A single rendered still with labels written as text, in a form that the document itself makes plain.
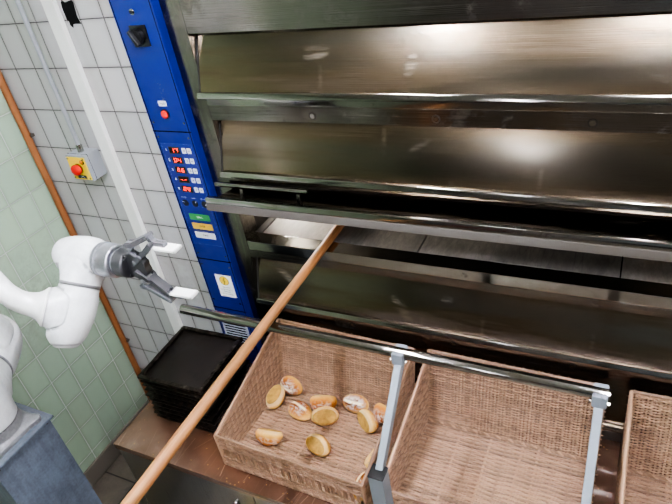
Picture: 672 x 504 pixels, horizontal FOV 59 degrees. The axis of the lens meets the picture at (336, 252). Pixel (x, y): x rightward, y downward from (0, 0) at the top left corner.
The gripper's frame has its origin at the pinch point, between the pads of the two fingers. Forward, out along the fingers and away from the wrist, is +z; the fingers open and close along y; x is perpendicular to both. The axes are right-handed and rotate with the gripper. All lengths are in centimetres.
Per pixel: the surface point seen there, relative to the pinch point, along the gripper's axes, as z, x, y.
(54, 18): -74, -54, -48
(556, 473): 84, -36, 90
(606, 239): 90, -40, 5
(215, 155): -27, -55, -3
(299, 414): -2, -30, 86
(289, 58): 7, -56, -33
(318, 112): 13, -55, -18
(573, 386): 87, -18, 31
